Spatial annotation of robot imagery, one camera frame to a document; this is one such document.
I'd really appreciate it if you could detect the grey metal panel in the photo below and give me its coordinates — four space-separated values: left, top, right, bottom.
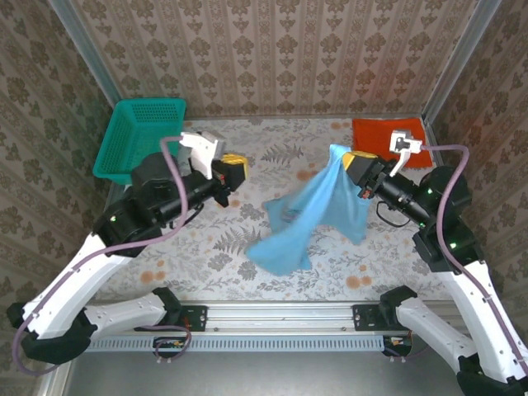
39 350 469 396

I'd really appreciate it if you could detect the green plastic basket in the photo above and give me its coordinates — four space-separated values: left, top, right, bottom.
92 97 187 186

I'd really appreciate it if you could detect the small wired connector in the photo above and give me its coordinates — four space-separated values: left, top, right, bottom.
383 336 413 356
154 337 186 358

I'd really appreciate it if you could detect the gripper thin black cable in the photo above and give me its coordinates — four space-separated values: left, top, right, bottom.
167 204 205 230
375 200 412 229

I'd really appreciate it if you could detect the floral patterned table cover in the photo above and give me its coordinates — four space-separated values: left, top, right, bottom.
94 118 455 303

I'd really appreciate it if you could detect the light blue t-shirt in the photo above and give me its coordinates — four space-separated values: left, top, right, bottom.
245 143 368 276

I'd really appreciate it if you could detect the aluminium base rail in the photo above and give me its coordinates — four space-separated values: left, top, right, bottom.
86 300 463 335

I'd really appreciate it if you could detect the orange folded t-shirt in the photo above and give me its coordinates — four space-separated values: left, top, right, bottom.
351 117 434 169

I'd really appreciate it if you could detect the white slotted cable duct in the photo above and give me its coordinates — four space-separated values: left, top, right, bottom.
85 333 385 353

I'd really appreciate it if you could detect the right gripper thin black cable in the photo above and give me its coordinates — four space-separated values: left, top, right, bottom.
375 200 412 229

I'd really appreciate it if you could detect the aluminium corner post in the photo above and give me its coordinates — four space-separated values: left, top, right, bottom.
422 0 502 121
48 0 123 109

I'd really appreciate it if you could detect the left gripper thin black cable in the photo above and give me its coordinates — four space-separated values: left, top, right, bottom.
167 204 205 230

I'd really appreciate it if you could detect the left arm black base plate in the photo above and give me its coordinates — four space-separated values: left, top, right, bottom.
175 304 208 333

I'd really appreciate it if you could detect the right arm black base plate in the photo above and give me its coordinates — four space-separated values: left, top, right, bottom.
351 304 399 332

